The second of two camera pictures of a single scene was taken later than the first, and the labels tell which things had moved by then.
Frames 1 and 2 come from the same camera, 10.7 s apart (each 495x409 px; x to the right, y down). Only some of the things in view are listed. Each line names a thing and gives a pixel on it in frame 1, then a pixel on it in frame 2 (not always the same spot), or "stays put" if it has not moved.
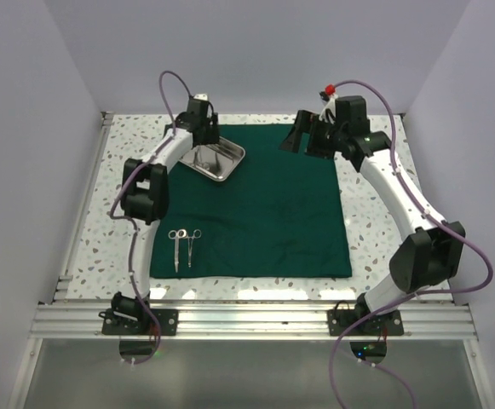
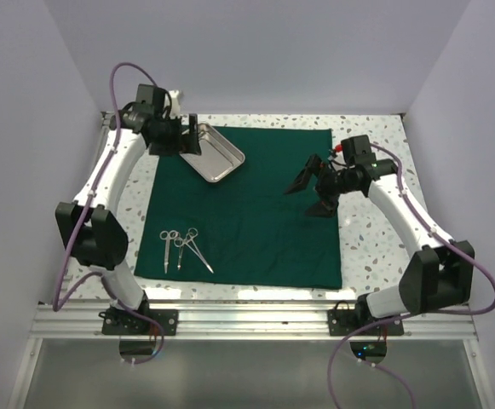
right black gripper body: (325, 137) -> (332, 183)
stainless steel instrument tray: (215, 161) stays put
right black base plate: (377, 325) stays put
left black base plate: (116, 325) stays put
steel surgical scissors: (175, 235) -> (168, 237)
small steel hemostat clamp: (197, 233) -> (179, 243)
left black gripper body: (210, 135) -> (169, 141)
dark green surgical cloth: (278, 214) stays put
